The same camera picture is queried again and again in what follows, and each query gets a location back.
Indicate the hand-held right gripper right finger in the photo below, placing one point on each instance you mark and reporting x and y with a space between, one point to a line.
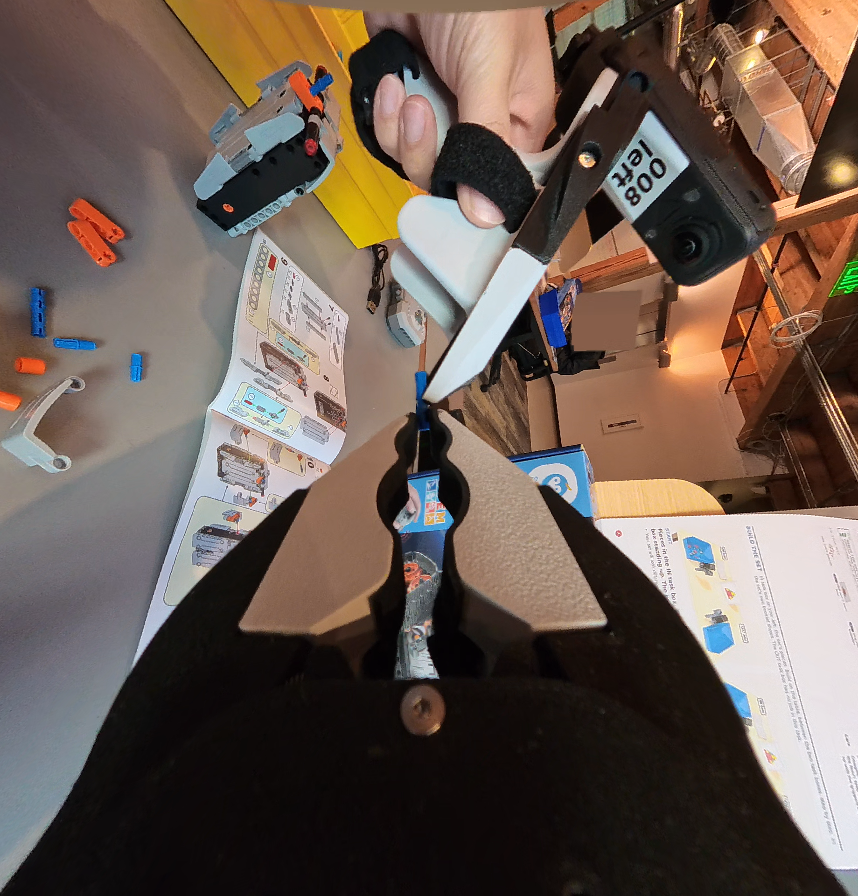
527 560

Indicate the green exit sign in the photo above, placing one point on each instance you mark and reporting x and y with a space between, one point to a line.
854 275

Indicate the blue toy kit box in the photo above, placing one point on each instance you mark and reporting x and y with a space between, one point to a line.
570 297

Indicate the instruction booklet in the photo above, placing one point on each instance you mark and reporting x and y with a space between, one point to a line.
275 350

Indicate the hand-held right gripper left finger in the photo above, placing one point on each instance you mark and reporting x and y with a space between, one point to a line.
317 560

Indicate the grey black robot body model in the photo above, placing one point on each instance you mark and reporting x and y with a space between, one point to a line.
275 154

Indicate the wooden table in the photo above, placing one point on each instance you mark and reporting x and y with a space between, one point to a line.
611 269

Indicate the black office chair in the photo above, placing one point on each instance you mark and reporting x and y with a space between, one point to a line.
541 357

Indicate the blue plastic bin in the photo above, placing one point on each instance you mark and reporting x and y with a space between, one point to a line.
553 318

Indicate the blue robot kit box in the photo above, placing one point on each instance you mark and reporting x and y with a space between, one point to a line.
562 476

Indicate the small orange connector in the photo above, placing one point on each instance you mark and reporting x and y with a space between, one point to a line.
30 365
5 400

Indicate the small grey curved panel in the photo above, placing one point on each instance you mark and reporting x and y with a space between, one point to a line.
33 434

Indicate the person's left hand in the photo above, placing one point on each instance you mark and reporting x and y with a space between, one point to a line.
485 70

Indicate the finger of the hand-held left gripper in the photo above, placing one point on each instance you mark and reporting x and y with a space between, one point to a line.
492 322

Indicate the grey battery box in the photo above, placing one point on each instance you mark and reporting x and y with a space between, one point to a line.
404 325

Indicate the white instruction poster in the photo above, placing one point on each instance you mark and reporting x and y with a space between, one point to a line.
786 665

